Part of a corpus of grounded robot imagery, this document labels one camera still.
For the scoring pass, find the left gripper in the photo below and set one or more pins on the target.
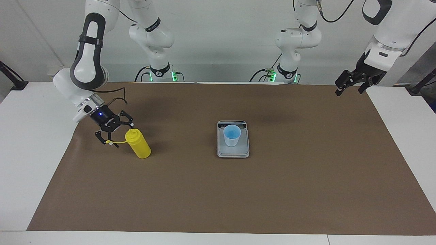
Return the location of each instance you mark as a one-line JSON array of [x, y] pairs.
[[373, 74]]

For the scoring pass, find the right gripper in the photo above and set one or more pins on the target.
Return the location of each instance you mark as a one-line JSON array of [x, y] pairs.
[[106, 119]]

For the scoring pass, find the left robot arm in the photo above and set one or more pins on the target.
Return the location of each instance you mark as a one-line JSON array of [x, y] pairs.
[[395, 30]]

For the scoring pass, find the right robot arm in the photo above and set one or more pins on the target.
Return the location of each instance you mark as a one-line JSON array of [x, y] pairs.
[[87, 64]]

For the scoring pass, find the translucent blue plastic cup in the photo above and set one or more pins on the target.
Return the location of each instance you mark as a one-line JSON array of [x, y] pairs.
[[232, 137]]

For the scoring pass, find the grey kitchen scale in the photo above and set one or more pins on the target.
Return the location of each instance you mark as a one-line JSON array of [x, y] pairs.
[[235, 151]]

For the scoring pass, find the yellow squeeze bottle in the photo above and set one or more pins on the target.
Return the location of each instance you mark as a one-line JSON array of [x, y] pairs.
[[139, 146]]

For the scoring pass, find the black stand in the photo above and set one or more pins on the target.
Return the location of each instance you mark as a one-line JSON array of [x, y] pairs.
[[420, 85], [15, 81]]

